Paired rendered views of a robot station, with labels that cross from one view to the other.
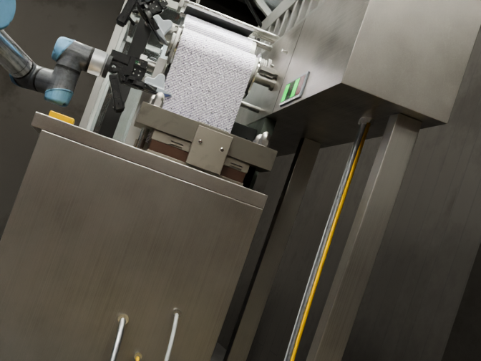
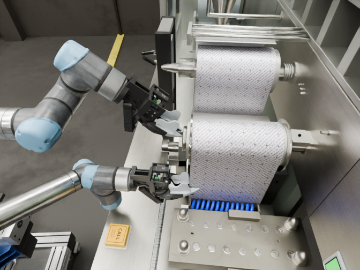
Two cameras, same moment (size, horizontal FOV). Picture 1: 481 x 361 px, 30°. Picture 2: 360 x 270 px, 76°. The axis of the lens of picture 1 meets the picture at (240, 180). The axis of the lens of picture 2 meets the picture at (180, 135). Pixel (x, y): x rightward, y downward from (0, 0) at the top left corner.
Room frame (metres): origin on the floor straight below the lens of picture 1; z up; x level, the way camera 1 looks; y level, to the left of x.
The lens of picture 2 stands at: (2.26, 0.25, 1.73)
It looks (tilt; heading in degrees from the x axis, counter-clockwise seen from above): 45 degrees down; 13
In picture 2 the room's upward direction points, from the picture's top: straight up
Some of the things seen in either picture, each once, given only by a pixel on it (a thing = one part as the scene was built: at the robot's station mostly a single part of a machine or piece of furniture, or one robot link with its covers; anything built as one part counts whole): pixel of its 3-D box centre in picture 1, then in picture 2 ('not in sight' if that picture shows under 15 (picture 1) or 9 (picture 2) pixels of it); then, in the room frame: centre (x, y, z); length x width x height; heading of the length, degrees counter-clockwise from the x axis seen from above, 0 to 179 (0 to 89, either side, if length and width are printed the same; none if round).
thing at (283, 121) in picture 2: (252, 76); (279, 144); (2.75, 0.07, 1.25); 0.15 x 0.01 x 0.15; 8
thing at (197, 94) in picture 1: (200, 100); (227, 186); (2.67, 0.19, 1.11); 0.23 x 0.01 x 0.18; 98
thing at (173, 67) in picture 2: not in sight; (170, 67); (2.95, 0.44, 1.34); 0.06 x 0.03 x 0.03; 98
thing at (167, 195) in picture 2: (142, 84); (169, 192); (2.62, 0.37, 1.09); 0.09 x 0.05 x 0.02; 97
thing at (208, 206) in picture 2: not in sight; (223, 207); (2.65, 0.19, 1.03); 0.21 x 0.04 x 0.03; 98
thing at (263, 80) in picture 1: (263, 80); (294, 145); (2.75, 0.04, 1.25); 0.07 x 0.04 x 0.04; 98
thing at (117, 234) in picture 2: (61, 119); (117, 235); (2.52, 0.53, 0.91); 0.07 x 0.07 x 0.02; 8
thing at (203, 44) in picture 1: (197, 94); (226, 133); (2.86, 0.22, 1.16); 0.39 x 0.23 x 0.51; 8
